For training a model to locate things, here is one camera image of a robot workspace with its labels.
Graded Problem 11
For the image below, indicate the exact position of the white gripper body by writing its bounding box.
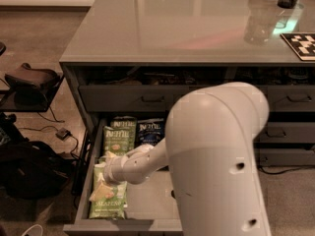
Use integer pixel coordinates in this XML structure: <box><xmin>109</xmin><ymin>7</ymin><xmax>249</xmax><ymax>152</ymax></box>
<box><xmin>103</xmin><ymin>156</ymin><xmax>125</xmax><ymax>185</ymax></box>

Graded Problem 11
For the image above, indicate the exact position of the green Kettle jalapeno bag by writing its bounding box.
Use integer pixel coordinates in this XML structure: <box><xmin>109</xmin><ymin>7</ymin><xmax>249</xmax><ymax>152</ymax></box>
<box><xmin>89</xmin><ymin>162</ymin><xmax>127</xmax><ymax>219</ymax></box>

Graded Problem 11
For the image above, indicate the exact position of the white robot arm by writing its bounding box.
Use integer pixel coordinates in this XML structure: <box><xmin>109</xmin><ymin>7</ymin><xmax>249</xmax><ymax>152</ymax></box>
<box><xmin>91</xmin><ymin>83</ymin><xmax>272</xmax><ymax>236</ymax></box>

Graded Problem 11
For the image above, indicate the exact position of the green kettle chip bag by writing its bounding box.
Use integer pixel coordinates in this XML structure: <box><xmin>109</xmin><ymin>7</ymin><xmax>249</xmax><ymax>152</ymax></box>
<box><xmin>103</xmin><ymin>126</ymin><xmax>130</xmax><ymax>156</ymax></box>
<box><xmin>110</xmin><ymin>116</ymin><xmax>137</xmax><ymax>150</ymax></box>

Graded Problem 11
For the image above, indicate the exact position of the rear green Kettle chip bag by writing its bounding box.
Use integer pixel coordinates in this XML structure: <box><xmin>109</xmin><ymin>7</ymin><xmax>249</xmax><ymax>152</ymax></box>
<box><xmin>110</xmin><ymin>116</ymin><xmax>137</xmax><ymax>150</ymax></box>

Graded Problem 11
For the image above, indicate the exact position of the dark blue Kettle chip bag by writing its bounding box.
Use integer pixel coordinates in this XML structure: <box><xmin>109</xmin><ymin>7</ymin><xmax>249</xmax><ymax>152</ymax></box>
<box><xmin>137</xmin><ymin>118</ymin><xmax>164</xmax><ymax>146</ymax></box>

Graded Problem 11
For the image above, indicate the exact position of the open grey middle drawer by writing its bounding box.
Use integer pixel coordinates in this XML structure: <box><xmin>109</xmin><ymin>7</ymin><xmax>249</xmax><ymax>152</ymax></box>
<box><xmin>63</xmin><ymin>119</ymin><xmax>183</xmax><ymax>236</ymax></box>

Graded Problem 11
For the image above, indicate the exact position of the grey top left drawer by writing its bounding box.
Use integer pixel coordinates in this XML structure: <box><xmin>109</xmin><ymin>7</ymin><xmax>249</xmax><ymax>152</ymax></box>
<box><xmin>79</xmin><ymin>85</ymin><xmax>189</xmax><ymax>112</ymax></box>

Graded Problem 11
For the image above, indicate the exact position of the grey counter cabinet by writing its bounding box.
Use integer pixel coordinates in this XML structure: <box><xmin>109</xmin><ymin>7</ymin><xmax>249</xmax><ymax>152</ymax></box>
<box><xmin>61</xmin><ymin>0</ymin><xmax>315</xmax><ymax>236</ymax></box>

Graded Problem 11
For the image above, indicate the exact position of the grey middle right drawer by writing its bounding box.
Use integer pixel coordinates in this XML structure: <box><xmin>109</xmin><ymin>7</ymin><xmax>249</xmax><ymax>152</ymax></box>
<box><xmin>257</xmin><ymin>122</ymin><xmax>315</xmax><ymax>144</ymax></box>

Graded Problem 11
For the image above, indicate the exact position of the grey top right drawer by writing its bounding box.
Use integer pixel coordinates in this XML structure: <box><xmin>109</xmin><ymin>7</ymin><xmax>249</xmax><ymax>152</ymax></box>
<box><xmin>264</xmin><ymin>86</ymin><xmax>315</xmax><ymax>112</ymax></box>

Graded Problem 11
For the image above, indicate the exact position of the black power adapter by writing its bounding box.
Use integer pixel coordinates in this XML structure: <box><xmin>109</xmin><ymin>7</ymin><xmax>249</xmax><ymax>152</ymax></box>
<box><xmin>55</xmin><ymin>128</ymin><xmax>71</xmax><ymax>141</ymax></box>

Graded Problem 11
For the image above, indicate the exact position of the black backpack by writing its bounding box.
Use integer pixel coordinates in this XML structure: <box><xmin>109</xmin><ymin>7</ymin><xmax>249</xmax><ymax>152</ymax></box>
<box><xmin>0</xmin><ymin>112</ymin><xmax>75</xmax><ymax>202</ymax></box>

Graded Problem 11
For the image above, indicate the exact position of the white shoe tip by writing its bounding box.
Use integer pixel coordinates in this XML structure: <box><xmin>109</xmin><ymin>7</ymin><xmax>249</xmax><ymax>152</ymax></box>
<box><xmin>22</xmin><ymin>224</ymin><xmax>43</xmax><ymax>236</ymax></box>

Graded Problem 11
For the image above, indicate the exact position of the black office chair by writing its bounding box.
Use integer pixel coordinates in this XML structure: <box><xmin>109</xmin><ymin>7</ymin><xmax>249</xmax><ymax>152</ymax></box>
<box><xmin>0</xmin><ymin>63</ymin><xmax>64</xmax><ymax>112</ymax></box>

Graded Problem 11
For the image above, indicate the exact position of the black white marker board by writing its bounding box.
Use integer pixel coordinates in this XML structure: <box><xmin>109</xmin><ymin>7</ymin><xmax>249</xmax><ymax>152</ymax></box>
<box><xmin>281</xmin><ymin>32</ymin><xmax>315</xmax><ymax>61</ymax></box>

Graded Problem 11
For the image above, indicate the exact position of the black floor cable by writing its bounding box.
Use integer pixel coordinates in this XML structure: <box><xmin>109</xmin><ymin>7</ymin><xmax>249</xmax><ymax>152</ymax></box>
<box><xmin>18</xmin><ymin>106</ymin><xmax>81</xmax><ymax>155</ymax></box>

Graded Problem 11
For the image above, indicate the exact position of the black cable under cabinet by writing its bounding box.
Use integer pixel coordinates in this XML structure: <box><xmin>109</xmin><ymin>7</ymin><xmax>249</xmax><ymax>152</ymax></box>
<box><xmin>257</xmin><ymin>164</ymin><xmax>315</xmax><ymax>176</ymax></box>

